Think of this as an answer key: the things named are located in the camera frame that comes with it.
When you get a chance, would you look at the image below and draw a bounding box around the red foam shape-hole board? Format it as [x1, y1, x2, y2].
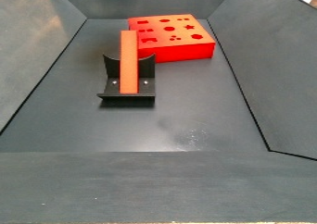
[127, 14, 215, 63]

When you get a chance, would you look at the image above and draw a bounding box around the red arch bar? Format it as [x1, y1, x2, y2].
[119, 31, 139, 94]

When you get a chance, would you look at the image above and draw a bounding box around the black curved fixture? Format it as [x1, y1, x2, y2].
[98, 56, 156, 107]

